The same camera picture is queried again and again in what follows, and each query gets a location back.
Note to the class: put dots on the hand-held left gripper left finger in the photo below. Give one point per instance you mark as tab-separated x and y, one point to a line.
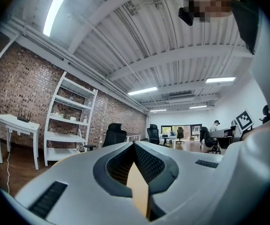
78	196

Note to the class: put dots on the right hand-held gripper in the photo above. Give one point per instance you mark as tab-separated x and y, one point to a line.
244	122

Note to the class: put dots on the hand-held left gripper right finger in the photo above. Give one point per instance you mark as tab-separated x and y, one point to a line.
191	179

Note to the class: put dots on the large round wooden table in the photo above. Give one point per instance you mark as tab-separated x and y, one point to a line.
138	191

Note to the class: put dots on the black office chair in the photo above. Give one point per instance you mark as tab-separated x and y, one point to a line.
266	111
153	132
114	135
206	138
180	133

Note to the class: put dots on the large window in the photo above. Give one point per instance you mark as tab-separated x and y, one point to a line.
188	131

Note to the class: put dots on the ceiling light panel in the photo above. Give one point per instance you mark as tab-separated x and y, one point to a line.
143	91
158	110
55	10
220	80
198	107

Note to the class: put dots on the white office desk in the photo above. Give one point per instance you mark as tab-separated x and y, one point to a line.
170	137

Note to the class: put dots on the ceiling air conditioner unit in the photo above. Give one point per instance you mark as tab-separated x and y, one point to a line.
181	98

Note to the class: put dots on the white shelving unit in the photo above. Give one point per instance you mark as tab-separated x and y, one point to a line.
65	137

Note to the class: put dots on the brown top white table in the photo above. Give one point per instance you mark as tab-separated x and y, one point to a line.
133	136

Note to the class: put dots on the white side table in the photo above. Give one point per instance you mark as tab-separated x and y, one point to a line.
17	124

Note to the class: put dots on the black router with antennas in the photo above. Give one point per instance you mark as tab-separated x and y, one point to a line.
24	118

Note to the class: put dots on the person's black clothing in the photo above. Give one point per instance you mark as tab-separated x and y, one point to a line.
245	24

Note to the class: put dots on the person's head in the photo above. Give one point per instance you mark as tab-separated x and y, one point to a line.
210	1

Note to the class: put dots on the black head-mounted camera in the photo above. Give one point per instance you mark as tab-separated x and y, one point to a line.
186	16

